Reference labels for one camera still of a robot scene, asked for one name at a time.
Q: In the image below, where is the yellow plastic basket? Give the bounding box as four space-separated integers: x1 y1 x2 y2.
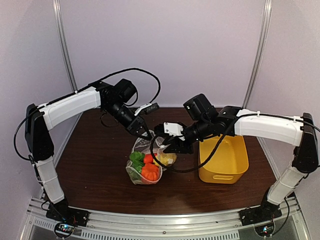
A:
198 136 249 184

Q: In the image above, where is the green leafy toy vegetable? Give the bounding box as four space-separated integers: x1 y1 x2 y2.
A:
129 151 145 171

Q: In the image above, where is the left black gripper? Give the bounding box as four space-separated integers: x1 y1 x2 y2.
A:
103 100 152 140

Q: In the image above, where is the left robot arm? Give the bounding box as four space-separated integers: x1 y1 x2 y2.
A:
24 79 151 222

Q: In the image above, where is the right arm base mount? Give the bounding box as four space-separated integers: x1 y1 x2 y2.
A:
238 205 282 226

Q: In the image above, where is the aluminium front rail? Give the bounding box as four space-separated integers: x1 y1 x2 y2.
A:
18 196 312 240

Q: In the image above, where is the clear dotted zip bag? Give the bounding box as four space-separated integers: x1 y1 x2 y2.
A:
125 137 178 185

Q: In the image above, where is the red toy pepper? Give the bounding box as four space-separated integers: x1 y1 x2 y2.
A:
143 154 154 164

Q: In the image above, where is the orange toy pumpkin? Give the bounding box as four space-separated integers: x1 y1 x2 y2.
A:
141 163 159 182

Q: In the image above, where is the right black camera cable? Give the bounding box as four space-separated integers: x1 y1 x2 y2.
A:
149 114 241 174

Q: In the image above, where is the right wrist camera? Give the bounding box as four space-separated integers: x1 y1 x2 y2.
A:
154 122 184 137

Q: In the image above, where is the left black camera cable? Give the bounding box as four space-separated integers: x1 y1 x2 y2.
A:
44 67 161 108

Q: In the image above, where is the right aluminium corner post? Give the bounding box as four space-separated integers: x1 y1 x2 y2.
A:
242 0 272 108

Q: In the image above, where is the yellow toy corn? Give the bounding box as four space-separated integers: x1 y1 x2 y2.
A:
155 153 178 166

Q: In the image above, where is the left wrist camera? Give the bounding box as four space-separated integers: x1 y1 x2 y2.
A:
134 102 160 116

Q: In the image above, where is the aluminium corner post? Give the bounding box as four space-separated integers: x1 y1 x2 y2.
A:
52 0 78 92
242 0 272 108

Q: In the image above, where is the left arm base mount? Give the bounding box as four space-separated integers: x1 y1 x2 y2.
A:
45 207 89 227

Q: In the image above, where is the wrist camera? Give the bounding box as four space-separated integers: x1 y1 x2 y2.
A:
134 102 160 116
154 122 184 137

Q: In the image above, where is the left aluminium corner post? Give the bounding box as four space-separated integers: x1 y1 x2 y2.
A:
52 0 78 92

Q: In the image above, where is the black camera cable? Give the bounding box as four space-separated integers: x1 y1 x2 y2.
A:
149 114 241 174
44 67 161 108

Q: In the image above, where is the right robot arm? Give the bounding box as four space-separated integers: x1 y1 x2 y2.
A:
154 93 319 221

